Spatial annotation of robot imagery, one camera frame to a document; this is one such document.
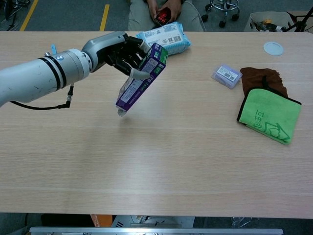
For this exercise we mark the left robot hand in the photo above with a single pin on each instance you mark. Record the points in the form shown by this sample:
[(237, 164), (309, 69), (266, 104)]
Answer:
[(115, 50)]

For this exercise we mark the aluminium rail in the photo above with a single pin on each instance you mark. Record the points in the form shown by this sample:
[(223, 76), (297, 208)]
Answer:
[(156, 231)]

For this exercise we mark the purple toothpaste box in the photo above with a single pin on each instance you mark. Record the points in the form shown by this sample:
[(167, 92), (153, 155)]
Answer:
[(143, 79)]

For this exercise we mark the blue wet wipes pack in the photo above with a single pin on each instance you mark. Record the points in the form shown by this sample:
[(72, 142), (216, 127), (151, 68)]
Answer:
[(171, 39)]

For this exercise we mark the green microfibre cloth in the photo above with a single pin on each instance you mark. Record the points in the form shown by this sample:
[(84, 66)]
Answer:
[(270, 115)]

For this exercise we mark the person's hands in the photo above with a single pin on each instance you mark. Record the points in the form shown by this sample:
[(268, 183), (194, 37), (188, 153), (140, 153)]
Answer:
[(152, 7)]

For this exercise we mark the orange block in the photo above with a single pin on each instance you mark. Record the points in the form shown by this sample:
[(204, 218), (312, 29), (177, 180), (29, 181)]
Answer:
[(100, 220)]

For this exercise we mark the brown cloth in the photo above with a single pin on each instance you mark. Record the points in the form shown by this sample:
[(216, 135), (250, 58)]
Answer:
[(256, 78)]

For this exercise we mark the seated person with phone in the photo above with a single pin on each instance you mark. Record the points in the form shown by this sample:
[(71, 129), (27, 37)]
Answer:
[(139, 17)]

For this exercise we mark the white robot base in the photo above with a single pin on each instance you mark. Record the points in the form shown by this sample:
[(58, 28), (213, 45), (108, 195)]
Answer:
[(151, 221)]

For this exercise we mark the light blue toothbrush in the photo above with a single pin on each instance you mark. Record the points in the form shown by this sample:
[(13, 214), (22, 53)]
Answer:
[(53, 48)]

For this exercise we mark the white bin of tools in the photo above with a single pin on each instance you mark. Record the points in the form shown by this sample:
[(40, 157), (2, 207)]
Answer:
[(269, 22)]

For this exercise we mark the chrome swivel stool base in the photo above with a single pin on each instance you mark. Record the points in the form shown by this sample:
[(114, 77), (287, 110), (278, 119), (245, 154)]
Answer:
[(223, 9)]

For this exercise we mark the black metal stand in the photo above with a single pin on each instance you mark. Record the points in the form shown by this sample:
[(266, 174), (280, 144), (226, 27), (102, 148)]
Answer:
[(13, 11)]

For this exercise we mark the red and black phone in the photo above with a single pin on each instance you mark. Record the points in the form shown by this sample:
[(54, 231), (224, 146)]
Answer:
[(163, 16)]

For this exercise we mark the black tripod stand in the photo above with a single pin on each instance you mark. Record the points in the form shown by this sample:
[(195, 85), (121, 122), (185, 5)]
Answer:
[(302, 20)]

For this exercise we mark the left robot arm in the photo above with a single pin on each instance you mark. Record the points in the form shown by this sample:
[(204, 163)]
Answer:
[(41, 73)]

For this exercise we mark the small clear purple case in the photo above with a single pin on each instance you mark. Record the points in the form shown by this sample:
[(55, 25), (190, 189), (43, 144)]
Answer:
[(226, 75)]

